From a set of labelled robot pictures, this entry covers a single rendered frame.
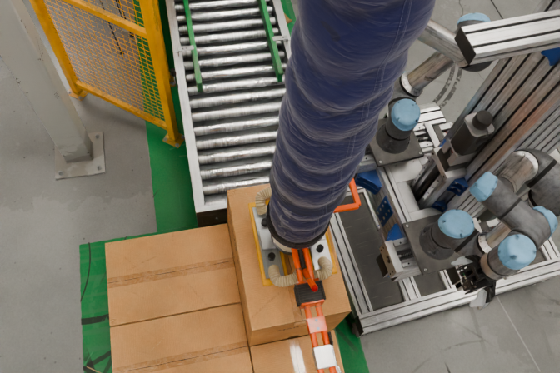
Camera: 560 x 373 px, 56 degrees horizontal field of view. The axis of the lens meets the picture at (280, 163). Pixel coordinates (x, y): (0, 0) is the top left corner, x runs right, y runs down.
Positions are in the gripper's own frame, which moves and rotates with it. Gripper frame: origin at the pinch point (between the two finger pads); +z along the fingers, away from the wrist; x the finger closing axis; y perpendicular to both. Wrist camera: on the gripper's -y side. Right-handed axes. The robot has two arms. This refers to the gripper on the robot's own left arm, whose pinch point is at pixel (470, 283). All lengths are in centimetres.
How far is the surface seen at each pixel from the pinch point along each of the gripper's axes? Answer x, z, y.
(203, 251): -61, 98, 72
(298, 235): -32, 14, 42
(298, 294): -16, 31, 45
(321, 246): -34, 42, 29
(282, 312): -16, 58, 48
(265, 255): -37, 44, 50
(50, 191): -139, 152, 152
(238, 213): -61, 58, 55
